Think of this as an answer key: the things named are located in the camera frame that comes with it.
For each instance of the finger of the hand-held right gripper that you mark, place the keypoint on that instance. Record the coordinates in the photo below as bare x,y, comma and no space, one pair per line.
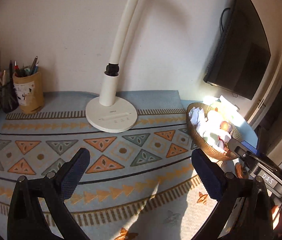
250,148
235,145

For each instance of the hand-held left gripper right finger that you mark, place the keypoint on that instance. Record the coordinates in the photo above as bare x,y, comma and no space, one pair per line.
207,177

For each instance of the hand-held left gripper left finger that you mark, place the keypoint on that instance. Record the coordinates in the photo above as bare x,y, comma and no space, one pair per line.
73,175

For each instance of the mandarin orange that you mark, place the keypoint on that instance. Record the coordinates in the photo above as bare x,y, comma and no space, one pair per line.
225,125

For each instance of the gold ribbed glass bowl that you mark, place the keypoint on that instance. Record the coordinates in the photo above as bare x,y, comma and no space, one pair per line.
205,150

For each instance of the paper ball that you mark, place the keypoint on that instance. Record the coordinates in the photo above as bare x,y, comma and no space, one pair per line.
197,116

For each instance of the person's right hand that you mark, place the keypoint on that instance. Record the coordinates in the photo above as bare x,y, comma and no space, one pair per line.
275,216

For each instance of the round brown wooden object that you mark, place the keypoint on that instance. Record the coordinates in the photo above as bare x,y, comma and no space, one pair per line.
240,170

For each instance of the patterned woven table mat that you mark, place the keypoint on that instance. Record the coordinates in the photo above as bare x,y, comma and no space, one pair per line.
106,185

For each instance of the door with dark panel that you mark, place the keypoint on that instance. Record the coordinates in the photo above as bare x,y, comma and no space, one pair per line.
275,100

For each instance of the white desk lamp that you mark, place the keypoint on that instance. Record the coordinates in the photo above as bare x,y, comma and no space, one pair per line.
111,115

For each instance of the kraft paper pen holder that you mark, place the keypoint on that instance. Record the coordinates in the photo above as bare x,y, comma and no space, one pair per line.
29,92

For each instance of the black monitor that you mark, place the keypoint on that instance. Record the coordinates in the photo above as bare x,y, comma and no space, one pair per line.
240,50

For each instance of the black mesh pen holder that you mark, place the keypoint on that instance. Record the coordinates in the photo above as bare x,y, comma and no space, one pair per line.
8,100

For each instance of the bunch of pens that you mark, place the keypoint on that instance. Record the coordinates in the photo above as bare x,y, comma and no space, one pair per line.
23,68

